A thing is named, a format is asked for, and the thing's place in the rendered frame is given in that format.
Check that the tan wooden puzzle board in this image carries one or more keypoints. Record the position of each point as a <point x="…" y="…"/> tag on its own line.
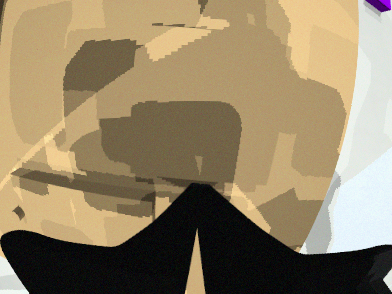
<point x="109" y="109"/>

